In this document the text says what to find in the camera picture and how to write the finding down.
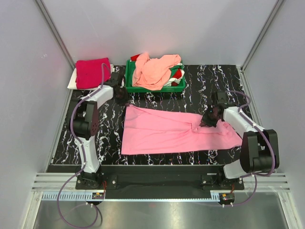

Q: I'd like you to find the corner post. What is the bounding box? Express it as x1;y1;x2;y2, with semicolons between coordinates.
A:
240;0;285;72
34;0;75;69

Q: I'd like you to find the red white green t shirt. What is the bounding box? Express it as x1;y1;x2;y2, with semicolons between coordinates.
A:
130;54;184;86

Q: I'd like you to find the green plastic bin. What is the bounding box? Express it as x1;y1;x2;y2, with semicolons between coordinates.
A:
125;60;186;93

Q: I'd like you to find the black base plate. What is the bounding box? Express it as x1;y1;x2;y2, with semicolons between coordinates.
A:
76;165;244;201

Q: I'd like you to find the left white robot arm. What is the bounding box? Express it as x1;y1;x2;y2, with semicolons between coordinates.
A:
67;73;129;189

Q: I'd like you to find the purple cable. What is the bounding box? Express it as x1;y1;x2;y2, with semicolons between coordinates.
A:
197;90;275;207
57;63;103;227

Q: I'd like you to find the peach t shirt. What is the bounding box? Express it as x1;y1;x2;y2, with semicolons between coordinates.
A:
132;52;182;91

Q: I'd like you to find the folded magenta t shirt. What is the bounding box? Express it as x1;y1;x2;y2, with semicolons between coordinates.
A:
75;58;111;90

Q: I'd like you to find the pink t shirt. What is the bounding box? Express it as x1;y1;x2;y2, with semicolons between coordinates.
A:
121;105;242;155

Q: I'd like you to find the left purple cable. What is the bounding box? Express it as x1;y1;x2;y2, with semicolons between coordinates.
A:
57;63;103;227

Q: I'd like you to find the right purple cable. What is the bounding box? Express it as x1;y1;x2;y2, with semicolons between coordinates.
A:
197;90;275;207

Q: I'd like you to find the aluminium rail frame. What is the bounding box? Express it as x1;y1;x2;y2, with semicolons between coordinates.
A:
23;173;303;229

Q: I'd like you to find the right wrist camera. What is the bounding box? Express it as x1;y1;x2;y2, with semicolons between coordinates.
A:
212;91;228;105

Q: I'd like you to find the right corner post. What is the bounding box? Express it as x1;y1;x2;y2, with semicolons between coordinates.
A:
240;0;285;72

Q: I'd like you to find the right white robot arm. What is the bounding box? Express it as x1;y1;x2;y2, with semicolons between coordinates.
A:
200;91;279;189

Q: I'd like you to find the left corner post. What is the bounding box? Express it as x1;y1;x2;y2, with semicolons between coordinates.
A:
34;0;75;69

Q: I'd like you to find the folded white t shirt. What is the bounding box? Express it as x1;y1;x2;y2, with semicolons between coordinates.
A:
67;64;114;91

